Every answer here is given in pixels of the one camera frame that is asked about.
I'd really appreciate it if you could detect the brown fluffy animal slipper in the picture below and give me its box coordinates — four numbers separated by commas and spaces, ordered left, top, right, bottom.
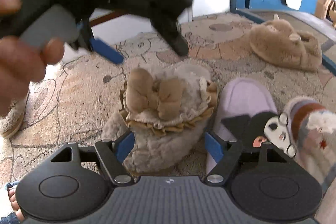
248, 14, 322, 72

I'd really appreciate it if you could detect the striped knit slipper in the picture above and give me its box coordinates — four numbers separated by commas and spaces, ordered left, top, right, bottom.
284, 97, 335, 190

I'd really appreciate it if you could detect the cartoon patterned door mat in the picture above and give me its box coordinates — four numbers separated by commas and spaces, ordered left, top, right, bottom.
1, 13, 335, 184

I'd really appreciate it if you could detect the person left hand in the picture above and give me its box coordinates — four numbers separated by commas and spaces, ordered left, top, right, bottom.
0, 0, 65, 117

